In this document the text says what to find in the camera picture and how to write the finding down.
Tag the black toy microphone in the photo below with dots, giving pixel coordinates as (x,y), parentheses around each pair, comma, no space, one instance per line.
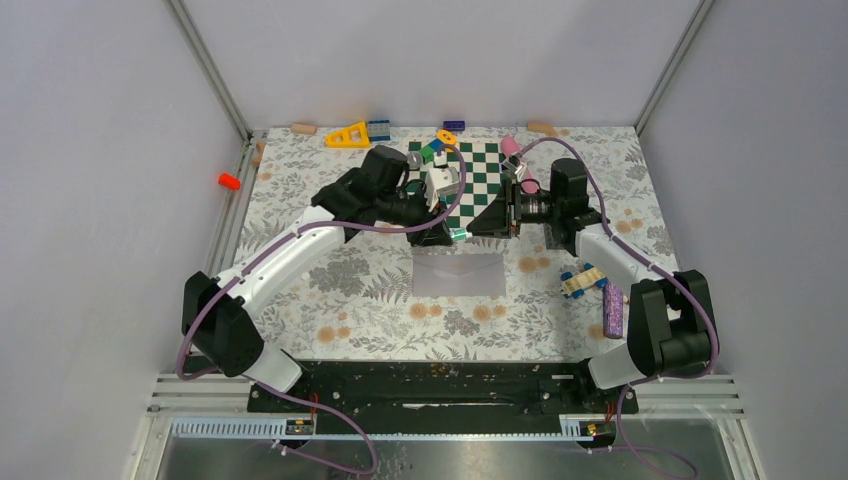
(415,160)

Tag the wooden cylinder block right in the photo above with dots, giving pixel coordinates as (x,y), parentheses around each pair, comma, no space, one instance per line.
(541,128)

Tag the grey lego baseplate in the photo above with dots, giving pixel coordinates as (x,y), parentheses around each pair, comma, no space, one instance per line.
(552,238)

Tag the purple glitter microphone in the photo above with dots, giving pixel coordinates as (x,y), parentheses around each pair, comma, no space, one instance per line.
(613,312)

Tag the colourful block chain toy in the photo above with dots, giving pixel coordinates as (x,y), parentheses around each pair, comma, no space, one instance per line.
(428,151)

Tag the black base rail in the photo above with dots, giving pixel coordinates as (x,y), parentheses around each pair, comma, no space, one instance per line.
(434,398)

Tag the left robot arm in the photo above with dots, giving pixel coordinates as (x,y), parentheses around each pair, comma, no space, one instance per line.
(219,311)

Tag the floral table cloth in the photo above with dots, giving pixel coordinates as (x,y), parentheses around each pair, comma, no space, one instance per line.
(357,301)

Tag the yellow triangle toy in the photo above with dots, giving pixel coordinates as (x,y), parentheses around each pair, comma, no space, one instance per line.
(354,136)

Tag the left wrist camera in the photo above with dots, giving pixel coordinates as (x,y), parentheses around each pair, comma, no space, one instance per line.
(440,182)

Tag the purple lego brick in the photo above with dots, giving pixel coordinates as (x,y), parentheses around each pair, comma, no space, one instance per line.
(454,125)

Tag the blue lego brick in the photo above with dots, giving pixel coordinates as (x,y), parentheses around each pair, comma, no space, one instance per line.
(378,130)

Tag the green white chessboard mat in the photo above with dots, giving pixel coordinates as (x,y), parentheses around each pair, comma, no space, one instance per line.
(483,181)

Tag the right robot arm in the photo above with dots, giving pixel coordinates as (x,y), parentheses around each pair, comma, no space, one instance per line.
(669,327)

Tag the beige toy car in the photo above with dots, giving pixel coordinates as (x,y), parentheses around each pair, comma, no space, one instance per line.
(575,284)

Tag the wooden cylinder block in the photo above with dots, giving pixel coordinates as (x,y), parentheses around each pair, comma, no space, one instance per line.
(541,128)
(303,129)

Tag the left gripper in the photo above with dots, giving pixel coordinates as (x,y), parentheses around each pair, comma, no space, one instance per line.
(434,235)

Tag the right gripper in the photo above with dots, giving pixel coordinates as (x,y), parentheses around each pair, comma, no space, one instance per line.
(495,221)

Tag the wooden cylinder block left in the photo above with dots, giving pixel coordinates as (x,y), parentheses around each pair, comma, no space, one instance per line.
(303,129)

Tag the small green white bottle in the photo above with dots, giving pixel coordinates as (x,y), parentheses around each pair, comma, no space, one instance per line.
(459,234)

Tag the orange cap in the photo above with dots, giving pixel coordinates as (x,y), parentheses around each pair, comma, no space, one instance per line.
(229,182)

